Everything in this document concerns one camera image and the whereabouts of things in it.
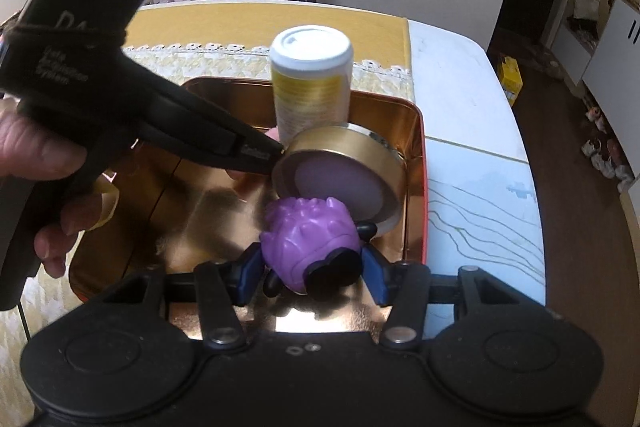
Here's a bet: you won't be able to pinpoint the purple spiky toy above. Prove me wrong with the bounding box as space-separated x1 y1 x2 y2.
259 197 362 300

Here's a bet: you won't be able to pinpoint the gold round tin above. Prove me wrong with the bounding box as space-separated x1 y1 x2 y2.
272 124 407 235

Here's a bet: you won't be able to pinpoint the person's left hand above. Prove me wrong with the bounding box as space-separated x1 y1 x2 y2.
1 98 119 279

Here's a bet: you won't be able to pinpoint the red metal tin box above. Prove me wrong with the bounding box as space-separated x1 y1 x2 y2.
70 91 426 336

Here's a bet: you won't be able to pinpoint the yellow table runner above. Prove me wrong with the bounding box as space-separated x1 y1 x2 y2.
124 0 414 101

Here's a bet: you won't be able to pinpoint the white capped yellow bottle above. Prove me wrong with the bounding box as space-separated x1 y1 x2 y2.
269 25 354 145

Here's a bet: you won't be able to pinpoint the yellow box on floor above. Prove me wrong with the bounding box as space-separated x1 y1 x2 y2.
498 56 523 106

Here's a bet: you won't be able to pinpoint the white cabinet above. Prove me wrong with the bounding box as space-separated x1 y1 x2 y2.
551 0 639 157

